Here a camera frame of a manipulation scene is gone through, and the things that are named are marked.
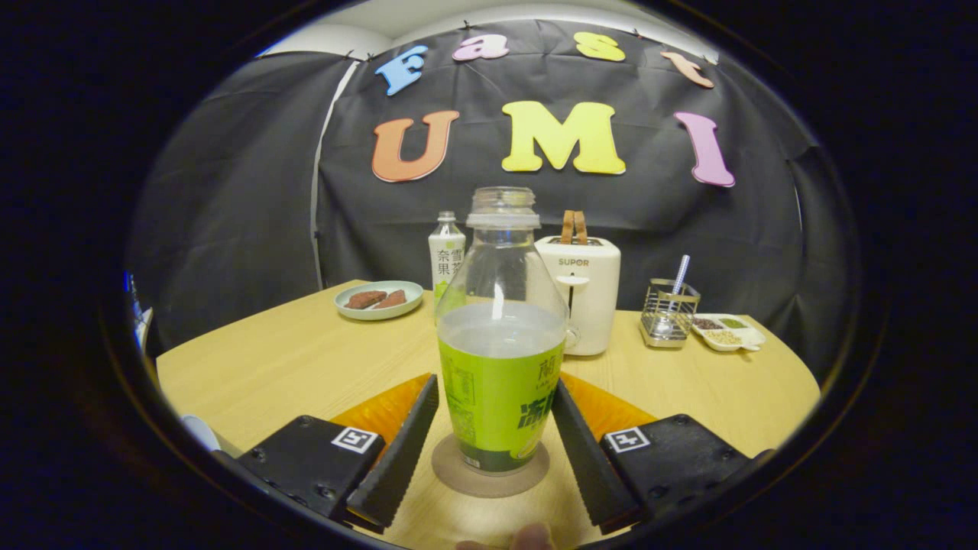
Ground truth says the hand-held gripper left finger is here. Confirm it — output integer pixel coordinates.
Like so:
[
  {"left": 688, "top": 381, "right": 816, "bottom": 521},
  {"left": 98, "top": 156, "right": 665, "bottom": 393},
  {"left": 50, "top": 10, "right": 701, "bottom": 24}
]
[{"left": 233, "top": 373, "right": 441, "bottom": 534}]

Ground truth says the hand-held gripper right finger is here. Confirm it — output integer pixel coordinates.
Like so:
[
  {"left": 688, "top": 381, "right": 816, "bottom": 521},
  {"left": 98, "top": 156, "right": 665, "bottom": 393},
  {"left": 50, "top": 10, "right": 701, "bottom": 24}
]
[{"left": 552, "top": 372, "right": 765, "bottom": 535}]

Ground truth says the round brown coaster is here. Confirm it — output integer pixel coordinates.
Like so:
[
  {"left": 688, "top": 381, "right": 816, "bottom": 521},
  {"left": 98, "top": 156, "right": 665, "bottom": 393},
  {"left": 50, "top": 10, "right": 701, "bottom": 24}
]
[{"left": 432, "top": 434, "right": 551, "bottom": 499}]

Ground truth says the green label juice bottle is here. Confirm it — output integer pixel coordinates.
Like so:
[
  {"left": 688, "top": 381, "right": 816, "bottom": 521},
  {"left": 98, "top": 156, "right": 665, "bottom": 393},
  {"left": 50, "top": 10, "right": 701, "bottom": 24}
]
[{"left": 436, "top": 186, "right": 570, "bottom": 474}]

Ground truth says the white cup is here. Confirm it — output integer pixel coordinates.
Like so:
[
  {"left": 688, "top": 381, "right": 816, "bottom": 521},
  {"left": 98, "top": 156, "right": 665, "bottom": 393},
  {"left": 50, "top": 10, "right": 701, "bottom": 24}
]
[{"left": 181, "top": 415, "right": 222, "bottom": 453}]

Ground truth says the capped white label bottle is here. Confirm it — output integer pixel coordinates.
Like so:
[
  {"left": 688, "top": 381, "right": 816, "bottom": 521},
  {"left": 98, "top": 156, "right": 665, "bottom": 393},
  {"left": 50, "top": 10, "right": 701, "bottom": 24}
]
[{"left": 428, "top": 212, "right": 467, "bottom": 306}]

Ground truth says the wooden table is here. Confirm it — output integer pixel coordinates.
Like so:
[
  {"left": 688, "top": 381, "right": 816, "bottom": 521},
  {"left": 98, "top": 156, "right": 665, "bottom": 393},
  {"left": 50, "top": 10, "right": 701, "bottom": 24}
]
[{"left": 155, "top": 279, "right": 822, "bottom": 550}]

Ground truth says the pale green plate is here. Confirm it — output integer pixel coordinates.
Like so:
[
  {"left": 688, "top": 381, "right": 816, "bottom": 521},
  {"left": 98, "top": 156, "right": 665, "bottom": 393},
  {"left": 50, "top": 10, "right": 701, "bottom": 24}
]
[{"left": 334, "top": 280, "right": 425, "bottom": 321}]

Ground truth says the white toaster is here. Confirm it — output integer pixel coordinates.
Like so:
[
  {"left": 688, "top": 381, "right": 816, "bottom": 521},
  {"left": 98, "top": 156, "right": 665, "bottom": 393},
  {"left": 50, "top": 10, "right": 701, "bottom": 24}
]
[{"left": 535, "top": 235, "right": 621, "bottom": 357}]

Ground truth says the white divided dish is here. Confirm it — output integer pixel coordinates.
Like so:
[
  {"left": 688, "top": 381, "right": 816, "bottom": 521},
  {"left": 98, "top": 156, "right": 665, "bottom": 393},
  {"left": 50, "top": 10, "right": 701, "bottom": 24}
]
[{"left": 691, "top": 313, "right": 766, "bottom": 353}]

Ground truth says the wire mesh holder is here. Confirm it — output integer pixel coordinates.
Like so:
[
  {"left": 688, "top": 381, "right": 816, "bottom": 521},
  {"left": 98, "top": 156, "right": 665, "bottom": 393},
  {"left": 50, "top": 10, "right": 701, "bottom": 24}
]
[{"left": 640, "top": 279, "right": 701, "bottom": 349}]

